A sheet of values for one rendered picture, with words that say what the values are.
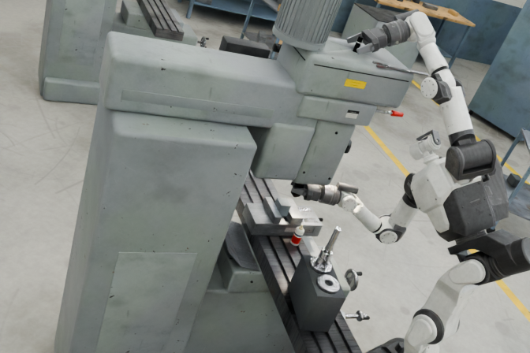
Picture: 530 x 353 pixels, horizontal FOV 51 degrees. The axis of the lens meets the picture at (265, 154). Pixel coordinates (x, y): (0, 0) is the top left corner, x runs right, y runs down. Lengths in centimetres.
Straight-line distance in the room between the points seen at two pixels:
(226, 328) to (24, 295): 121
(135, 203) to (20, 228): 186
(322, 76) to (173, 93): 53
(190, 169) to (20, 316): 163
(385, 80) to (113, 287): 129
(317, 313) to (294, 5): 112
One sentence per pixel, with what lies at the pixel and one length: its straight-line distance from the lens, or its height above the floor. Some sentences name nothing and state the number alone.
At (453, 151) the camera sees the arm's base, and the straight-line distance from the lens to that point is 208.
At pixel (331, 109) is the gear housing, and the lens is 212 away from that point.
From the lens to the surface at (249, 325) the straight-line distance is 275.
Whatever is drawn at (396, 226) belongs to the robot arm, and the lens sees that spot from 258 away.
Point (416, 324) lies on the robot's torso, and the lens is 243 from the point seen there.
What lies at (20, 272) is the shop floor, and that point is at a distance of 350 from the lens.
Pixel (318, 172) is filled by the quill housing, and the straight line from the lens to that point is 230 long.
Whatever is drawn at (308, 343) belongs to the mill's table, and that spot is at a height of 96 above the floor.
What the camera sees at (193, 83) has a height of 170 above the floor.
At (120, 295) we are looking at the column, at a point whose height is 83.
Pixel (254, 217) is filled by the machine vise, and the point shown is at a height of 103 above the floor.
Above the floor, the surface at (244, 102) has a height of 166.
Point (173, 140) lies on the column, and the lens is 185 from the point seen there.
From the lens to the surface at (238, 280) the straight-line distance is 248.
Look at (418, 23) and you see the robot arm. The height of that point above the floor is 206.
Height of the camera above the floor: 247
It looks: 29 degrees down
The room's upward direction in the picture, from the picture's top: 20 degrees clockwise
